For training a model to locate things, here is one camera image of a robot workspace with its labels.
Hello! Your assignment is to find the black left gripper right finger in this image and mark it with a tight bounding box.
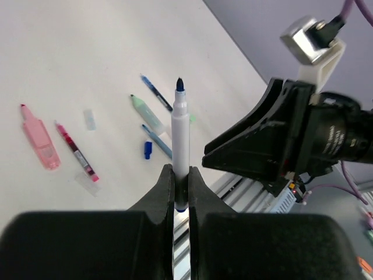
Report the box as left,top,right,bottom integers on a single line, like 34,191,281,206
188,167,362,279

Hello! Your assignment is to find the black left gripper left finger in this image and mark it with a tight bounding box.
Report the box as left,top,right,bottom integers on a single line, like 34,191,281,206
1,164,174,279

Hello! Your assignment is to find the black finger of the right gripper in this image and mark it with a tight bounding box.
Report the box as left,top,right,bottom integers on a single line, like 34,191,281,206
202,78,291,181

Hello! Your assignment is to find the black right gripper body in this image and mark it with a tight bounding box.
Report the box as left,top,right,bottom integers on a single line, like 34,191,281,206
273,79,315,195

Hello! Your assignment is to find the white marker pen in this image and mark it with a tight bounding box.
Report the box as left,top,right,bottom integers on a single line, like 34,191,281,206
171,78,190,212

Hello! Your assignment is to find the dark blue marker cap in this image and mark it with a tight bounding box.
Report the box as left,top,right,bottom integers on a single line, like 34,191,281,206
144,141,153,160

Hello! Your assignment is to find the light blue pen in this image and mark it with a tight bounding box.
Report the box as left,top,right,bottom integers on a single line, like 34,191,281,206
142,124,172,159

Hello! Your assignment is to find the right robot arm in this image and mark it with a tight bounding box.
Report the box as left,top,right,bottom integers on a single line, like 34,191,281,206
189,78,372,279

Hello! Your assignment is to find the red gel pen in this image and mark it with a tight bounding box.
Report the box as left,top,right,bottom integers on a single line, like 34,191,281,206
55,121,99,182

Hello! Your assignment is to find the green highlighter pen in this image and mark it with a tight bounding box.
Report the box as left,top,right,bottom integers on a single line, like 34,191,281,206
130,94,166,135

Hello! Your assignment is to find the small clear pen cap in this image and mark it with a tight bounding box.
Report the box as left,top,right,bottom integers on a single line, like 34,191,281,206
83,109,96,131

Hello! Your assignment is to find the dark blue gel pen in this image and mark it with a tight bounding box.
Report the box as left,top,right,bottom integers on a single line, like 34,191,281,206
140,74,173,113

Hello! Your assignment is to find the pink highlighter pen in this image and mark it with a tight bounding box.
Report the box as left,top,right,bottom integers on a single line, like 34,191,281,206
20,104,61,170

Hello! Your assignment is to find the aluminium rail frame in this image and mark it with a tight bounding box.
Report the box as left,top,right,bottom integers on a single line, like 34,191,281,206
173,174,278,279

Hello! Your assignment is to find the white slotted cable duct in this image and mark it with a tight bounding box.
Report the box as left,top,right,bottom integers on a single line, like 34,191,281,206
269,188,296,214

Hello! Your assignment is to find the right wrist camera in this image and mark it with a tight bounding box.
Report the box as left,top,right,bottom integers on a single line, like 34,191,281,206
280,16,346,93

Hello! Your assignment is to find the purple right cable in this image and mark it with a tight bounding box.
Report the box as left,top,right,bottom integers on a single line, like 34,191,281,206
322,0,373,33

